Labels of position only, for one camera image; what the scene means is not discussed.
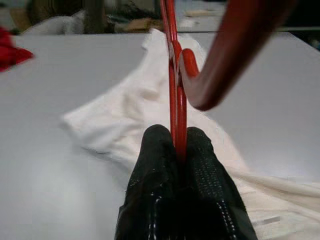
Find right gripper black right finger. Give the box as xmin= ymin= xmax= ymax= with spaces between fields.
xmin=178 ymin=126 xmax=258 ymax=240

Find crumpled white garment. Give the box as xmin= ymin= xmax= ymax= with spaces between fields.
xmin=21 ymin=11 xmax=87 ymax=36

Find white table black legs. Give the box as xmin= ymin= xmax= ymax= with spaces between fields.
xmin=0 ymin=31 xmax=320 ymax=240

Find grey brown post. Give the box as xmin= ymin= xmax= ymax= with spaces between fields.
xmin=83 ymin=0 xmax=109 ymax=35

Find plain white shirt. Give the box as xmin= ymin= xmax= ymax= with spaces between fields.
xmin=59 ymin=27 xmax=320 ymax=240

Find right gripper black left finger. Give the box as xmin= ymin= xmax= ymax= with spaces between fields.
xmin=114 ymin=124 xmax=181 ymax=240

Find plain red garment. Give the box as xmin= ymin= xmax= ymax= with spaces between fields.
xmin=0 ymin=24 xmax=36 ymax=74

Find red plastic hanger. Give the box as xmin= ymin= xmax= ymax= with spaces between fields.
xmin=159 ymin=0 xmax=300 ymax=162

